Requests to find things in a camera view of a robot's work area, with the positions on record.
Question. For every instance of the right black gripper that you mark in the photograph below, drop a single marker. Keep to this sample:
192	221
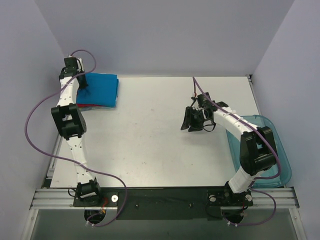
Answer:
192	118

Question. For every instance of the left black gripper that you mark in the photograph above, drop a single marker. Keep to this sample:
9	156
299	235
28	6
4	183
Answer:
82	81

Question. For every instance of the blue t shirt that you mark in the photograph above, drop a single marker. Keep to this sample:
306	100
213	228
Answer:
102	90

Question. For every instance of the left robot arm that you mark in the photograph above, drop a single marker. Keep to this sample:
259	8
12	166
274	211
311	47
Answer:
71	125

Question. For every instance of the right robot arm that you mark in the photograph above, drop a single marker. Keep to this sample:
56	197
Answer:
258	152

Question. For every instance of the folded red t shirt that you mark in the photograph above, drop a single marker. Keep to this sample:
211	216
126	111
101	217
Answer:
93	106

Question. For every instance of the translucent blue plastic bin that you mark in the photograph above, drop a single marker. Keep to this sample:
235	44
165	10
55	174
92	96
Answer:
234	146

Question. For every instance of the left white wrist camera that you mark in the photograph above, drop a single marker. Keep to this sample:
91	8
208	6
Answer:
75	63

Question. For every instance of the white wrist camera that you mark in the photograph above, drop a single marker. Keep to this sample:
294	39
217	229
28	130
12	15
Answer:
75	63
199	102

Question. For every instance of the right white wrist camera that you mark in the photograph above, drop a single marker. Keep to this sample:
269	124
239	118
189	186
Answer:
199	102

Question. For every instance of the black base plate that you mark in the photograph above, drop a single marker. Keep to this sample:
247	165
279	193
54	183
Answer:
169	203

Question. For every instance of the aluminium frame rail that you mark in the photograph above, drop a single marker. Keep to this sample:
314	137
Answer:
59	199

